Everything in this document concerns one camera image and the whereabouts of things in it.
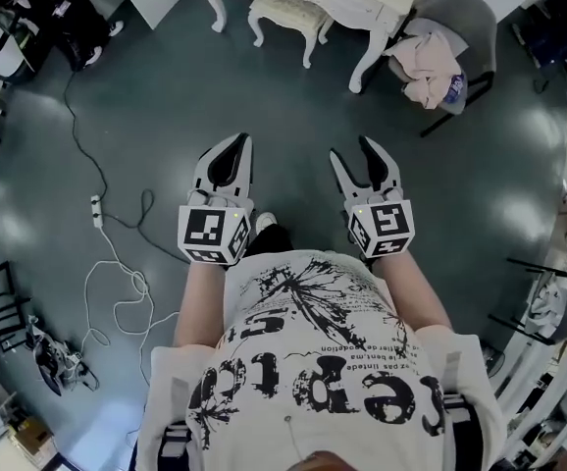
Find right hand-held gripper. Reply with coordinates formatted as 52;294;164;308
330;135;415;260

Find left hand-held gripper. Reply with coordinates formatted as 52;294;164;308
178;132;256;268

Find white cushioned stool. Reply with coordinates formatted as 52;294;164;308
247;0;336;71

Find person's right forearm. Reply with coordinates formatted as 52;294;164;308
371;252;454;334

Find person's left forearm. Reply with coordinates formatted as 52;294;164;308
173;260;230;348

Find person's white shoe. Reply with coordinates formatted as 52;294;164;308
253;210;280;235

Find person's black trousers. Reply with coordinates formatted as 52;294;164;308
245;222;295;255

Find blue printed bag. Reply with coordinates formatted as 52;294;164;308
441;73;468;106

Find pink cloth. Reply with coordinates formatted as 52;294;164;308
383;29;466;111

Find white power strip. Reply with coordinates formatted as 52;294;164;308
89;193;106;231

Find grey chair with black legs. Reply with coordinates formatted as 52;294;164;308
385;0;499;139

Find person's white printed shirt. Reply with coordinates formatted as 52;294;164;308
135;247;509;471

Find grey chair with clothes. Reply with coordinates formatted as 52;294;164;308
488;256;567;347

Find black bags pile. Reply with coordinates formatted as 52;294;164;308
510;0;567;83

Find tangle of black devices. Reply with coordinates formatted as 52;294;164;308
31;320;101;397

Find cardboard box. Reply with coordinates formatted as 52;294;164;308
7;413;55;456

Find black floor cable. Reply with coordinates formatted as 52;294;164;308
63;69;192;265

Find white floor cable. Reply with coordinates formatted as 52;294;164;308
81;226;182;388

